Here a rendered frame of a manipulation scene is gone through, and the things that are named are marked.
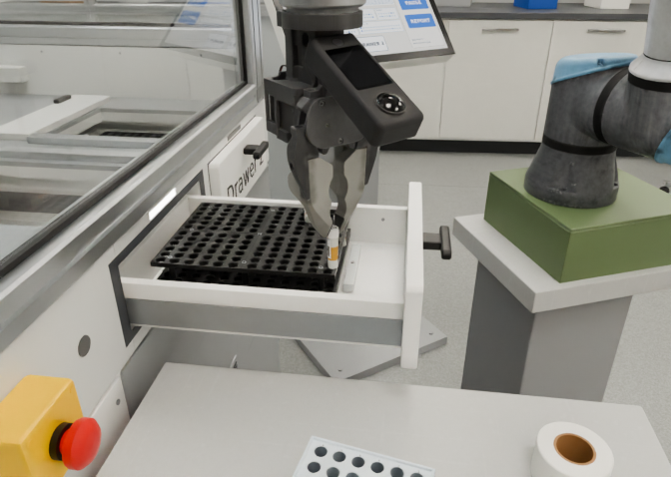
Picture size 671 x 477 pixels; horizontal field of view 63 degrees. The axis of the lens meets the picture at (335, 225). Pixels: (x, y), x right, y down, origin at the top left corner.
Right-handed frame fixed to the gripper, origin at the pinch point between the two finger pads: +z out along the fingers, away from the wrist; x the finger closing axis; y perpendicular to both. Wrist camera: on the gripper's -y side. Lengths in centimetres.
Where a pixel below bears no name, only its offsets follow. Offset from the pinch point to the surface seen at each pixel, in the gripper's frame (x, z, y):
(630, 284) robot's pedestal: -55, 24, -5
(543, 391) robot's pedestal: -48, 49, 2
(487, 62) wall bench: -245, 37, 197
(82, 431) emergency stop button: 26.4, 9.4, -3.6
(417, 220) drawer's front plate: -15.9, 5.7, 5.1
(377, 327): -3.7, 12.4, -2.8
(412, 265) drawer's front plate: -7.9, 5.8, -3.1
